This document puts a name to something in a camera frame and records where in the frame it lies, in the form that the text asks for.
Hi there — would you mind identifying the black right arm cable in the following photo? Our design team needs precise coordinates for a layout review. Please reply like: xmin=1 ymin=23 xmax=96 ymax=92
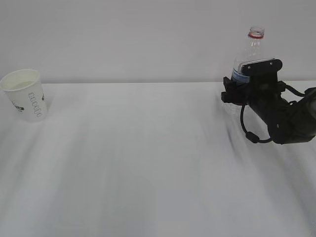
xmin=239 ymin=82 xmax=307 ymax=144

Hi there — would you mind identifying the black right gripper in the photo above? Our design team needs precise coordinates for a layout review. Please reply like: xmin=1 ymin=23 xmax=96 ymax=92
xmin=221 ymin=74 xmax=286 ymax=111

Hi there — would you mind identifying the white paper cup green print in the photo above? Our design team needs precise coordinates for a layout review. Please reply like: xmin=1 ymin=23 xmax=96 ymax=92
xmin=0 ymin=69 xmax=48 ymax=122

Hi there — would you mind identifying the clear water bottle red label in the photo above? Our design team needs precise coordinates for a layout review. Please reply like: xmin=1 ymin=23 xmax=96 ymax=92
xmin=230 ymin=26 xmax=265 ymax=88

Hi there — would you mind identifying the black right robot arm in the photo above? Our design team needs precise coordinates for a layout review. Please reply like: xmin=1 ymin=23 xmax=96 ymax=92
xmin=221 ymin=73 xmax=316 ymax=144

